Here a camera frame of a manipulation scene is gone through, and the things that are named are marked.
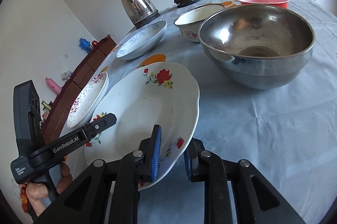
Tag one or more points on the white blue patterned plate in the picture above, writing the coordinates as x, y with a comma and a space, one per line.
143, 41

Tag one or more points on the stainless steel electric kettle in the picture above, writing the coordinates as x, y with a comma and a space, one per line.
140, 12

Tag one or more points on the grey printed tablecloth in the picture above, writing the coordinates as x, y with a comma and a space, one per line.
288, 133

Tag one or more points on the white plate pink floral rim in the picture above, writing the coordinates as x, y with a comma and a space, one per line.
84, 105

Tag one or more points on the pink thermos bottle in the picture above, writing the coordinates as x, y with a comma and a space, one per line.
53, 85

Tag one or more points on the white enamel bowl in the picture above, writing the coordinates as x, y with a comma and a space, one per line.
189, 22

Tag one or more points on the white plate red flowers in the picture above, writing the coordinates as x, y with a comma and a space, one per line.
164, 94

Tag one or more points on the small red object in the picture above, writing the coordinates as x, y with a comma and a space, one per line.
94, 43

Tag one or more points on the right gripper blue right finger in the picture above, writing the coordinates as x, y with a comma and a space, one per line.
188, 160

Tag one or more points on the person's left hand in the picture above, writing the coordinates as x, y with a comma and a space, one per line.
36, 192

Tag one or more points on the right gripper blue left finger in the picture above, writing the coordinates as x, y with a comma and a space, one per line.
153, 152

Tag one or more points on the stainless steel bowl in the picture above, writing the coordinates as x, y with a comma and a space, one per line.
258, 46

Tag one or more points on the brown wooden sideboard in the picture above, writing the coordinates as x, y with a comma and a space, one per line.
61, 106

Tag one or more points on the small green bottle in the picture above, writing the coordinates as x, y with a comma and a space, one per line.
46, 106

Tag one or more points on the crumpled clear plastic bag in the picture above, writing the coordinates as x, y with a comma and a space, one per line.
66, 75

